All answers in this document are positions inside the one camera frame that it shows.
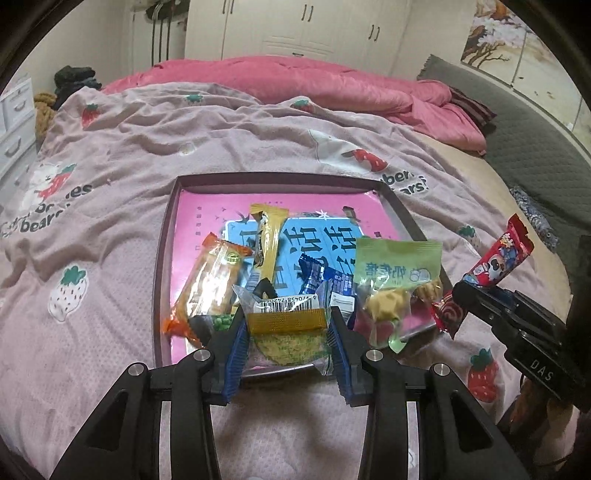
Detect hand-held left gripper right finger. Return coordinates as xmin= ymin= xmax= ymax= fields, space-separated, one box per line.
xmin=325 ymin=305 xmax=532 ymax=480

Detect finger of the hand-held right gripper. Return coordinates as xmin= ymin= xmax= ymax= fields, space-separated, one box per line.
xmin=451 ymin=280 xmax=514 ymax=339
xmin=490 ymin=288 xmax=563 ymax=327

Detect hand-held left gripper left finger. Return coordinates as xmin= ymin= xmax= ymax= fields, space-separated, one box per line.
xmin=51 ymin=305 xmax=252 ymax=480

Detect dark green pea packet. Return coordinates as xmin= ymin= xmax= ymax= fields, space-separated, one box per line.
xmin=191 ymin=311 xmax=238 ymax=344

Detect red candy packet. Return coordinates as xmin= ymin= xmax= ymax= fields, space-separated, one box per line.
xmin=429 ymin=213 xmax=535 ymax=340

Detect clear seeded cracker packet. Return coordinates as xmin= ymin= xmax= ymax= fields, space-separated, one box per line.
xmin=233 ymin=284 xmax=335 ymax=377

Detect orange rice cracker packet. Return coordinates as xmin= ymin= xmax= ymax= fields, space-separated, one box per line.
xmin=164 ymin=233 xmax=254 ymax=340

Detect blue cookie packet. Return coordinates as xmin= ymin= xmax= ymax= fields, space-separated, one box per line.
xmin=298 ymin=253 xmax=358 ymax=330

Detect green clear pastry packet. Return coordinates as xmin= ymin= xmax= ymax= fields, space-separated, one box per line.
xmin=353 ymin=236 xmax=444 ymax=354

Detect dark shallow cardboard box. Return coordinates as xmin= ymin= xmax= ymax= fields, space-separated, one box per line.
xmin=152 ymin=172 xmax=455 ymax=379

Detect yellow wafer packet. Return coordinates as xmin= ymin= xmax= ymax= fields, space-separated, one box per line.
xmin=249 ymin=203 xmax=289 ymax=296

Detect person's right hand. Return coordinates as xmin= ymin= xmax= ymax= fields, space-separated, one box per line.
xmin=516 ymin=394 xmax=581 ymax=459

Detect blue patterned cloth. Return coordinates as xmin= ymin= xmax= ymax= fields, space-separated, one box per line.
xmin=508 ymin=185 xmax=561 ymax=247

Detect beige bed sheet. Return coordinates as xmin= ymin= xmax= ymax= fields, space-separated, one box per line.
xmin=416 ymin=136 xmax=578 ymax=287

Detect grey quilted headboard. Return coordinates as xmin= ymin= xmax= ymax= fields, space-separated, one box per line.
xmin=418 ymin=54 xmax=591 ymax=259

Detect dark striped pillow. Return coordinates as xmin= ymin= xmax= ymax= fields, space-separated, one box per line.
xmin=450 ymin=88 xmax=497 ymax=127

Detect strawberry printed blanket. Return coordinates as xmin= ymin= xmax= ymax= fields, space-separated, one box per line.
xmin=0 ymin=82 xmax=578 ymax=480

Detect pink quilt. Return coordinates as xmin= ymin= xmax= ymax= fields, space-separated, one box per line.
xmin=99 ymin=55 xmax=488 ymax=155

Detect brown fuzzy cloth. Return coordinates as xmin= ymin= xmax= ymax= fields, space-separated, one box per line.
xmin=33 ymin=92 xmax=61 ymax=139

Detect white drawer unit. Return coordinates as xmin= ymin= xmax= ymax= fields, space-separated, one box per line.
xmin=0 ymin=78 xmax=40 ymax=195

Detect dark clothes pile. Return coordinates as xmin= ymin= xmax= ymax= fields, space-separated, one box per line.
xmin=53 ymin=65 xmax=102 ymax=100

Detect coat rack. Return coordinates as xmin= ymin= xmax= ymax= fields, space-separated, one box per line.
xmin=143 ymin=0 xmax=185 ymax=63

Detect white wardrobe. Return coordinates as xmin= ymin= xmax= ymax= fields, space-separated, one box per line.
xmin=185 ymin=0 xmax=476 ymax=79

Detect flower wall poster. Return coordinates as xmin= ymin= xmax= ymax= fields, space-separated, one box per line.
xmin=459 ymin=0 xmax=532 ymax=84

